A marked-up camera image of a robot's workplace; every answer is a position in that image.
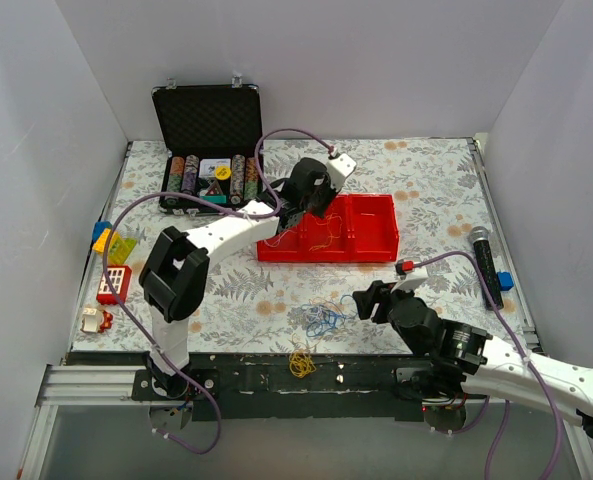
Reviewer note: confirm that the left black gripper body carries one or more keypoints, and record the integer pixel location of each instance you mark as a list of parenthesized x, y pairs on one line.
[(321, 195)]

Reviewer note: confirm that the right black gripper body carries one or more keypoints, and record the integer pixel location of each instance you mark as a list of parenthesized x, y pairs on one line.
[(376, 301)]

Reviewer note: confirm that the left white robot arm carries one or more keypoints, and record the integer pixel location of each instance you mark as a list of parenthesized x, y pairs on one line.
[(175, 274)]

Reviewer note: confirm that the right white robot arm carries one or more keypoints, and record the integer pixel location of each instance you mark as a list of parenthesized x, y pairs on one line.
[(465, 359)]

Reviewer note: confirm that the red three-compartment bin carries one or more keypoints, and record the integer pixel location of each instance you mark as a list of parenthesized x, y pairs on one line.
[(357, 228)]

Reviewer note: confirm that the small blue block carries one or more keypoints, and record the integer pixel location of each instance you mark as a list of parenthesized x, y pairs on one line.
[(505, 280)]

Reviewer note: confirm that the black microphone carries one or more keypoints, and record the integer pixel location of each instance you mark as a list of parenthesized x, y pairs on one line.
[(479, 239)]

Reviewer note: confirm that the black poker chip case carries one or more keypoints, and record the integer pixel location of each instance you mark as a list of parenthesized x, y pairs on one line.
[(210, 132)]

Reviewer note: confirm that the yellow and green duplo bricks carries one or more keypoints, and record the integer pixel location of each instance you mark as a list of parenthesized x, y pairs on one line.
[(119, 248)]

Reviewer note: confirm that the red window duplo brick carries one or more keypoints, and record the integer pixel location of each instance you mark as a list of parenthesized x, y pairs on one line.
[(114, 285)]

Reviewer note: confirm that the blue duplo brick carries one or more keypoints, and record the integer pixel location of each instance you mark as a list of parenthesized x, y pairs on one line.
[(99, 228)]

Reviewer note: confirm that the white and red toy piece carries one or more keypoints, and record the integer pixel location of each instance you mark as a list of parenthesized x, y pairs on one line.
[(95, 320)]

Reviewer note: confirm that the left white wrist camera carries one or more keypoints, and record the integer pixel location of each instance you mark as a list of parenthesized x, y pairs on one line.
[(340, 169)]

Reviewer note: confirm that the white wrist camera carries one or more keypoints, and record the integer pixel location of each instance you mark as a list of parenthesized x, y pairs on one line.
[(340, 169), (410, 276)]

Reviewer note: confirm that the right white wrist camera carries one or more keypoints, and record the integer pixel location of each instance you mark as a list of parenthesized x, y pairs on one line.
[(410, 276)]

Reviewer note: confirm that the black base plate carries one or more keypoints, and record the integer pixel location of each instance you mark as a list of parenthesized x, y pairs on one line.
[(255, 386)]

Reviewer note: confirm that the aluminium frame rail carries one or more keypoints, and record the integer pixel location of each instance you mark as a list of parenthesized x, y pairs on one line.
[(71, 386)]

